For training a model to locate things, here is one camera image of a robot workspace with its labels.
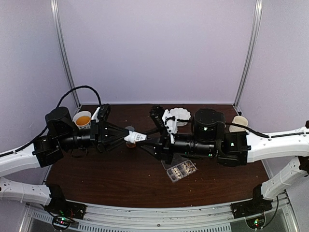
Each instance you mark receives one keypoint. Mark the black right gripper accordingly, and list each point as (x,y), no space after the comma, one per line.
(161,151)

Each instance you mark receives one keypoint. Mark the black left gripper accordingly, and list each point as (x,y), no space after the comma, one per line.
(99,130)

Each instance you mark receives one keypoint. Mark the grey capped pill bottle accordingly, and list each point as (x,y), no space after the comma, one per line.
(128,144)

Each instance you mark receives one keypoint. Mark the small white capped bottle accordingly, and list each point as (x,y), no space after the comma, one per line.
(134,137)

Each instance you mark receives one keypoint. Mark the clear plastic pill organizer box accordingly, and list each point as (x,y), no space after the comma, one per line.
(180,170)

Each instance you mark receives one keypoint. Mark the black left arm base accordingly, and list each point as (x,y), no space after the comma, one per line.
(62,211)

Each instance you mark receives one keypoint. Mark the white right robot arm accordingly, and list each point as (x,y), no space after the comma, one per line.
(240,148)

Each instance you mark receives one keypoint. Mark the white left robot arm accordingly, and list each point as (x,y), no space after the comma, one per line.
(38,153)

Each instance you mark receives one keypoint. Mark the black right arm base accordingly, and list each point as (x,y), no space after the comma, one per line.
(251,207)

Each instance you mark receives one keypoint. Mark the patterned mug with orange interior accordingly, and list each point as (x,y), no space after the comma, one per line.
(82,119)

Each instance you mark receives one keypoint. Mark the white scalloped ceramic bowl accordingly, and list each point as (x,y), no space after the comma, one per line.
(183,114)

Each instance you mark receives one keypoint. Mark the cream ribbed mug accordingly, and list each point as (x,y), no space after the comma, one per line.
(241,121)

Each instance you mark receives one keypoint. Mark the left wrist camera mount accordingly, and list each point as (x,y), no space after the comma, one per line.
(101,113)

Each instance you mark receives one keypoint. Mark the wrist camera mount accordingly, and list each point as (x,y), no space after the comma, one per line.
(165,121)
(101,113)

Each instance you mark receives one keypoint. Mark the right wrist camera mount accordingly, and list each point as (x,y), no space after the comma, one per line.
(165,121)

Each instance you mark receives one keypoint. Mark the aluminium front rail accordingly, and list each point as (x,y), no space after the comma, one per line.
(211,218)

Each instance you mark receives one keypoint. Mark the left aluminium frame post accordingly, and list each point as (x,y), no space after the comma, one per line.
(61,43)

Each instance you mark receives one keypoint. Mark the aluminium frame post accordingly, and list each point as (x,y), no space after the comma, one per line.
(61,43)
(257,18)

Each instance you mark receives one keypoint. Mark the right aluminium frame post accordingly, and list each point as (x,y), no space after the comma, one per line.
(257,18)

